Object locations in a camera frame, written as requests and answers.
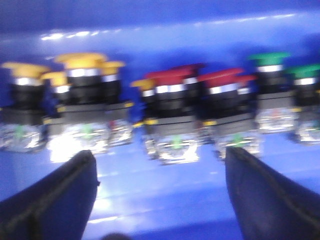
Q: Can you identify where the yellow mushroom push button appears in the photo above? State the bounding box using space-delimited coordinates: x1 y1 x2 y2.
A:
44 52 110 162

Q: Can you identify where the green push button tall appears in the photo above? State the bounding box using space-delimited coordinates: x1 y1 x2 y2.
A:
249 51 296 134

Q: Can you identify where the yellow push button small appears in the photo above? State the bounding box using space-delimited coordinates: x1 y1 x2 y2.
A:
130 78 156 106

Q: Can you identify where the blue bin holding buttons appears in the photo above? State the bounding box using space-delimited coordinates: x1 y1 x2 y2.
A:
0 0 320 240

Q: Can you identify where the green push button right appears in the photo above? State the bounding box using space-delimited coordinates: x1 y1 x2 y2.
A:
286 63 320 145

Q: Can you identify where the red mushroom push button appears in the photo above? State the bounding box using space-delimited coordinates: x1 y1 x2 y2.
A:
198 67 262 160

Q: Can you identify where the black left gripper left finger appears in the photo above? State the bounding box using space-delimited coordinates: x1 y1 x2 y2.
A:
0 150 99 240

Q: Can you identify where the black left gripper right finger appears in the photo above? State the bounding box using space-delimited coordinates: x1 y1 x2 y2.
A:
224 147 320 240

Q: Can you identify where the yellow push button left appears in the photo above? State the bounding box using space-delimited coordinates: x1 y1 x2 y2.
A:
0 61 50 153

